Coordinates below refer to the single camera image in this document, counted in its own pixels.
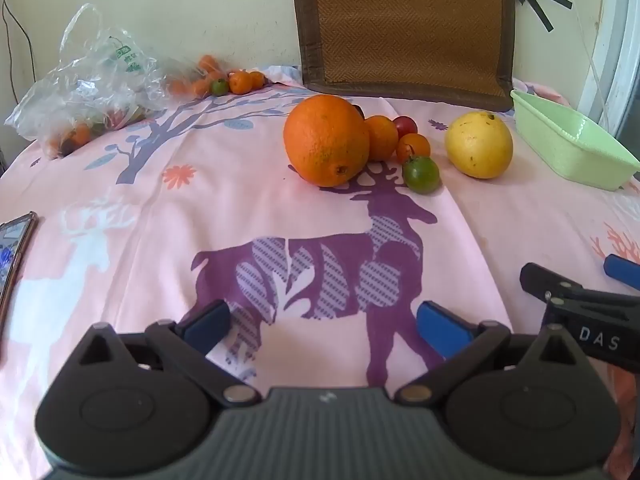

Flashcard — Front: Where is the pile of small tangerines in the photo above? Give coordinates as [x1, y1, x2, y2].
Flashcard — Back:
[165, 54, 267, 99]

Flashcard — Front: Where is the pink printed bedsheet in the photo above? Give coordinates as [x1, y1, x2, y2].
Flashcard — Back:
[0, 63, 640, 480]

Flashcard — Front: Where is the red cherry tomato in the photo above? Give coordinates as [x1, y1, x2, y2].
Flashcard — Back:
[392, 115, 419, 139]

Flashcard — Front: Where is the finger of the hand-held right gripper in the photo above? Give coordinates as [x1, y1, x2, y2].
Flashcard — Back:
[604, 254, 640, 292]
[520, 262, 640, 312]

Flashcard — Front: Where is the black cable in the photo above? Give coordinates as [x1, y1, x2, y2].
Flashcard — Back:
[0, 0, 39, 92]

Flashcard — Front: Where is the yellow round citrus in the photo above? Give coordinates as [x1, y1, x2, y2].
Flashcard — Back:
[444, 111, 514, 180]

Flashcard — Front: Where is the brown woven seat cushion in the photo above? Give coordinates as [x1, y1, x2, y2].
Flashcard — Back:
[286, 0, 517, 113]

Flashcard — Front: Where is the large orange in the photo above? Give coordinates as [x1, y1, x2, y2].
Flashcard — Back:
[283, 94, 371, 188]

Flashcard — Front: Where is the small orange tangerine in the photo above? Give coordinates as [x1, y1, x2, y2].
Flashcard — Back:
[397, 133, 431, 164]

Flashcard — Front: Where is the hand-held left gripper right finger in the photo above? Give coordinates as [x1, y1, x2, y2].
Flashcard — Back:
[394, 301, 588, 406]

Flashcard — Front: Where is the light green plastic basket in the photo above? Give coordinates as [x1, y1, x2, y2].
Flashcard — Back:
[510, 88, 640, 192]

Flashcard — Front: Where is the white cable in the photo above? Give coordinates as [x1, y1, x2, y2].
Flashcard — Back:
[554, 0, 615, 132]

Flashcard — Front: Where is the large green tomato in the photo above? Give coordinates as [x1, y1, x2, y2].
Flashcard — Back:
[402, 156, 441, 195]

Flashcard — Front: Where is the white door frame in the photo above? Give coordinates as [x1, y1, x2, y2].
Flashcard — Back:
[575, 0, 640, 148]

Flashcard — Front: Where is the smartphone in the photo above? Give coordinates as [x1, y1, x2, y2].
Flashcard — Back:
[0, 211, 40, 333]

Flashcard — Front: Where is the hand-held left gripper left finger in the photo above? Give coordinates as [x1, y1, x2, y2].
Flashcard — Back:
[66, 300, 262, 409]

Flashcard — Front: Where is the clear plastic bag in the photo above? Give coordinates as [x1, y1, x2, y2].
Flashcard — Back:
[4, 3, 170, 159]

